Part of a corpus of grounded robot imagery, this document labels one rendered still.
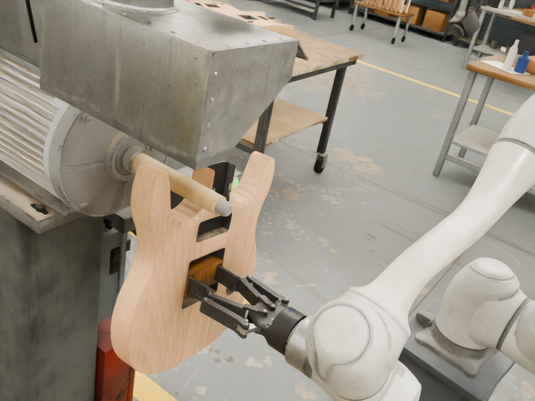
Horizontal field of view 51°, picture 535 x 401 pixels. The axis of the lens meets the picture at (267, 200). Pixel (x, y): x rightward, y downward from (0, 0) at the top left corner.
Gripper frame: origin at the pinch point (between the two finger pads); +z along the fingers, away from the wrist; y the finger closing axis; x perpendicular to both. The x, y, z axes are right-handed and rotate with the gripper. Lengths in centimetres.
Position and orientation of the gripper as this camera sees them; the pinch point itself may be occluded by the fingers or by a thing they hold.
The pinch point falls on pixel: (205, 279)
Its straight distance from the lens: 103.5
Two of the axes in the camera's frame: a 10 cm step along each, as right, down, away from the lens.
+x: 2.4, -9.0, -3.7
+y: 5.6, -1.9, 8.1
